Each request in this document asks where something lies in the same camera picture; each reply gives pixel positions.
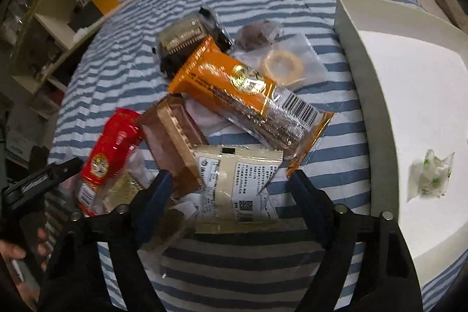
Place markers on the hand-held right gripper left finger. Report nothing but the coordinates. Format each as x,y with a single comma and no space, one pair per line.
161,195

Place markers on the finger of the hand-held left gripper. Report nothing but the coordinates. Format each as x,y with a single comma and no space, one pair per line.
47,177

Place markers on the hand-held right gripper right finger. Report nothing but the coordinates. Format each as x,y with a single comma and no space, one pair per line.
308,198

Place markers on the brown snack packet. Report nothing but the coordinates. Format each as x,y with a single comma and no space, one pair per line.
168,144

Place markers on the red snack packet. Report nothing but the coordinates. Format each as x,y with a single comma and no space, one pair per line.
109,151

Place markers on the cream snack packet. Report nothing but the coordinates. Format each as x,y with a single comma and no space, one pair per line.
234,180

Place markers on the orange snack packet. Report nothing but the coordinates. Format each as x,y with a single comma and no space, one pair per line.
219,78

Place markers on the white cardboard box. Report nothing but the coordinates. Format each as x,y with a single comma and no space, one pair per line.
402,96

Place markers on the black and gold cookie packet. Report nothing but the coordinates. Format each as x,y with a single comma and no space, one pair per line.
182,38

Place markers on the clear packet with dark snack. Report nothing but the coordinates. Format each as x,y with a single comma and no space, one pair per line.
256,34

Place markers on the person's left hand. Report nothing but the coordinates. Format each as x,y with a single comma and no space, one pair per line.
11,253

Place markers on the gold foil snack packet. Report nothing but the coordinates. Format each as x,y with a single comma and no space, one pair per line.
124,187

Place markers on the green and white candy packet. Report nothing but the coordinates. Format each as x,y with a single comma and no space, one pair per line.
431,176

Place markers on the blue striped blanket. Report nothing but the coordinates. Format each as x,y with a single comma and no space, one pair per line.
128,59

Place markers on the cream shelf unit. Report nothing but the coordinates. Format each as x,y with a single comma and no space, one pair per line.
47,19

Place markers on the yellow box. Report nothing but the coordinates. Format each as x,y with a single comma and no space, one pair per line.
105,0

